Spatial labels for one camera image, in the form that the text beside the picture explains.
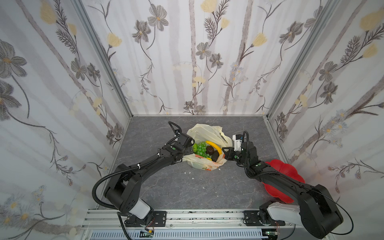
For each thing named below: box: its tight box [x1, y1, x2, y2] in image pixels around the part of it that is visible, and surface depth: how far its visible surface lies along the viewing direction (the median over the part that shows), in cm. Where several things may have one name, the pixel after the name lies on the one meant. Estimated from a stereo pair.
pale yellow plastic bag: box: [182, 123, 233, 171], surface depth 88 cm
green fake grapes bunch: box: [192, 141, 212, 158], surface depth 97 cm
